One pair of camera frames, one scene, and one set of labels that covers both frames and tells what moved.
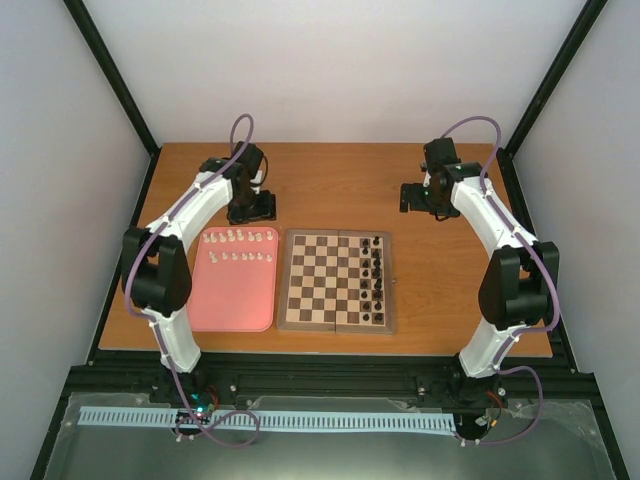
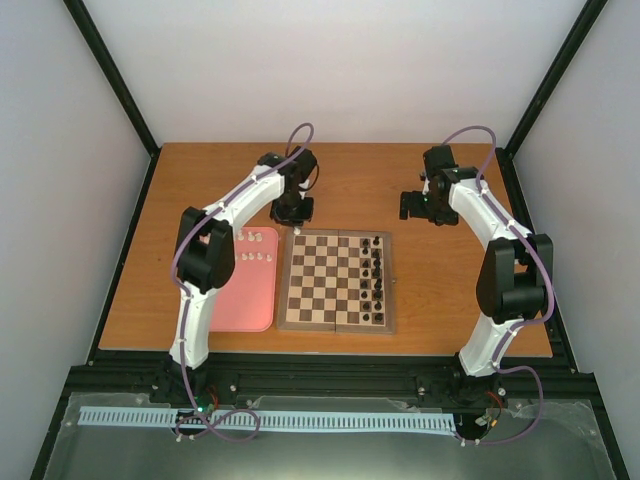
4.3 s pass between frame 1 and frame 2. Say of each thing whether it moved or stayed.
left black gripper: moved
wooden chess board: stayed
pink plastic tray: stayed
